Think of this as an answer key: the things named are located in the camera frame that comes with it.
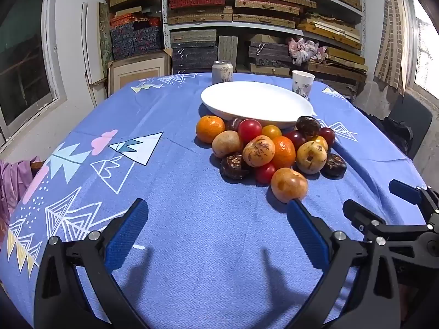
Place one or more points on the smooth orange persimmon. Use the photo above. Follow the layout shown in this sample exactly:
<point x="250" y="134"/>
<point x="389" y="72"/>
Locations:
<point x="288" y="184"/>

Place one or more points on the window with white frame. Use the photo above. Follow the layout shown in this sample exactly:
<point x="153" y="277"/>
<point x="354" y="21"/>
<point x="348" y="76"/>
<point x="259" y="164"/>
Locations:
<point x="24" y="58"/>

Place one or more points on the blue printed tablecloth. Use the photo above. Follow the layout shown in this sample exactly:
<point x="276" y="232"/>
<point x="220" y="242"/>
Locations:
<point x="192" y="192"/>

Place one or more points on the spotted yellow passion fruit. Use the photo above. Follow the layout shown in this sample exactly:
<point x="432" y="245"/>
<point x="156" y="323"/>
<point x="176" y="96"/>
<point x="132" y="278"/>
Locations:
<point x="259" y="151"/>

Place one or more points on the small dark purple passion fruit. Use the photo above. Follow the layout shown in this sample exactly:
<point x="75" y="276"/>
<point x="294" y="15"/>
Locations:
<point x="234" y="124"/>

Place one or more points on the framed picture in cardboard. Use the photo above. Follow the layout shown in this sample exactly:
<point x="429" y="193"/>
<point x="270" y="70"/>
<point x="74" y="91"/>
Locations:
<point x="137" y="72"/>

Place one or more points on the brown-spotted yellow pear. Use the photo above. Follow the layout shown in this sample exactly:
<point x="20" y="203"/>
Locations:
<point x="310" y="158"/>

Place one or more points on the beige patterned curtain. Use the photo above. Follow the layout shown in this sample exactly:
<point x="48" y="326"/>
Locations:
<point x="391" y="41"/>

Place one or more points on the large red tomato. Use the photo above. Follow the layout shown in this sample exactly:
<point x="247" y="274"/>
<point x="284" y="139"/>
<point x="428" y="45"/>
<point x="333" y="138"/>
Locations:
<point x="249" y="129"/>

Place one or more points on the white oval plate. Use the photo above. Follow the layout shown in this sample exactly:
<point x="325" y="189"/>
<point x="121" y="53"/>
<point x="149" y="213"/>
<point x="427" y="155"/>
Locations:
<point x="253" y="101"/>

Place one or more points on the silver drink can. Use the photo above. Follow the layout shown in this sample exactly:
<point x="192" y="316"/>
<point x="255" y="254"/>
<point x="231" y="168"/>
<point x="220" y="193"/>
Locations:
<point x="222" y="72"/>

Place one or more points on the printed paper cup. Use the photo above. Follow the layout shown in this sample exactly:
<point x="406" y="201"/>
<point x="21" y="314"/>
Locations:
<point x="301" y="84"/>

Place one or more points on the dark red plum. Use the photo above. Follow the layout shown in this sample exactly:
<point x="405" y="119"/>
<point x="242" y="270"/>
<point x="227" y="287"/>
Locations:
<point x="327" y="135"/>
<point x="295" y="138"/>

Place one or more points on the stack of dark grey boxes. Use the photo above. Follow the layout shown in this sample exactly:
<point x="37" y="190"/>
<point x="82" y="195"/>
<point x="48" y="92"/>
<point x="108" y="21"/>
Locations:
<point x="193" y="53"/>

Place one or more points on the stack of blue patterned boxes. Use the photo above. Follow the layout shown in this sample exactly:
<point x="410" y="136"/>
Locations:
<point x="135" y="37"/>

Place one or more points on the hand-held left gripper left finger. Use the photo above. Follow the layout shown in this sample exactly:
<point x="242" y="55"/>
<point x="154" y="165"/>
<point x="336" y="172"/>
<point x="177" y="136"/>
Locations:
<point x="127" y="233"/>

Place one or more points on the white metal shelf rack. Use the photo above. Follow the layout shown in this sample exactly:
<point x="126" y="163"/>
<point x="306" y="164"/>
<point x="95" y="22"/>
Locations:
<point x="165" y="24"/>

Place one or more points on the black bag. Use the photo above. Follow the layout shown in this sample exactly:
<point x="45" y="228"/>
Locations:
<point x="398" y="130"/>

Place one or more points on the tan round pear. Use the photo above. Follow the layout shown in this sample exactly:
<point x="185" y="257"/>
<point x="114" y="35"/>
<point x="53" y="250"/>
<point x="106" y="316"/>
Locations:
<point x="226" y="144"/>

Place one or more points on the small yellow tomato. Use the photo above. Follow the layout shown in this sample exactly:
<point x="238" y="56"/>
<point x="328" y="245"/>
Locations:
<point x="320" y="141"/>

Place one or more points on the yellow orange tomato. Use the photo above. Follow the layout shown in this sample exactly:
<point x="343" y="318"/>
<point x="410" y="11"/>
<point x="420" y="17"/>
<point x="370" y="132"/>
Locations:
<point x="271" y="131"/>

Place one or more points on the wooden chair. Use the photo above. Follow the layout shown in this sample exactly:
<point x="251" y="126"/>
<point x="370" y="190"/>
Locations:
<point x="34" y="166"/>

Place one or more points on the bright side window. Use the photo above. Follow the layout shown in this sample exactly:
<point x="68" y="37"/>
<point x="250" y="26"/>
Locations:
<point x="427" y="51"/>

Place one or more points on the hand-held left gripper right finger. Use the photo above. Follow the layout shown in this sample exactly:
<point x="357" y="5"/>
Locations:
<point x="308" y="236"/>

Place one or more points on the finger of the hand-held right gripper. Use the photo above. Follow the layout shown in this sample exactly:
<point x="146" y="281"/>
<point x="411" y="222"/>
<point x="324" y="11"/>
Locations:
<point x="404" y="190"/>
<point x="360" y="216"/>

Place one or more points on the purple cloth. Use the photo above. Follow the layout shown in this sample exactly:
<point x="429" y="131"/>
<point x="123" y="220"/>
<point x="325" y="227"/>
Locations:
<point x="13" y="181"/>

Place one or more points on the pink cloth bundle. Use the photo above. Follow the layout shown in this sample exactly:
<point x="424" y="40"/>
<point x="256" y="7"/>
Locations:
<point x="305" y="49"/>

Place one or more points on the green patterned panel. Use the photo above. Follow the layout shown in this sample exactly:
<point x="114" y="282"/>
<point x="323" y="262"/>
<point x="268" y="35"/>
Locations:
<point x="104" y="31"/>

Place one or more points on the black chair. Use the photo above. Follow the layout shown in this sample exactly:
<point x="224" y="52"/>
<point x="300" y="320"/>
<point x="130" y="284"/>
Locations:
<point x="411" y="113"/>

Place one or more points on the white leaning board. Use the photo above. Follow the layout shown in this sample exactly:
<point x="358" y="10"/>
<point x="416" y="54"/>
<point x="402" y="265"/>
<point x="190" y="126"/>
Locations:
<point x="88" y="51"/>

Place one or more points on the stack of dark brown boxes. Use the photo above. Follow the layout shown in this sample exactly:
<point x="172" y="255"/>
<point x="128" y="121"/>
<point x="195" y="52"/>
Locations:
<point x="271" y="53"/>

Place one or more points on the dark water chestnut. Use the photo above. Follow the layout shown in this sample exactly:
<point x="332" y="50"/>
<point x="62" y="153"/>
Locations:
<point x="333" y="165"/>
<point x="235" y="167"/>

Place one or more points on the mandarin orange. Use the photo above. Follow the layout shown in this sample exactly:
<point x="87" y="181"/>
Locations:
<point x="285" y="152"/>
<point x="210" y="129"/>

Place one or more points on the upright tan ribbed box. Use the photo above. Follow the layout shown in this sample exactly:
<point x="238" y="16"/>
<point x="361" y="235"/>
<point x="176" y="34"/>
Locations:
<point x="228" y="48"/>

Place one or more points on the red cherry tomato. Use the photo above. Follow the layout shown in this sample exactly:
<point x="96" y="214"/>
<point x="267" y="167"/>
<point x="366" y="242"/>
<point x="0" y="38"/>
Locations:
<point x="264" y="173"/>

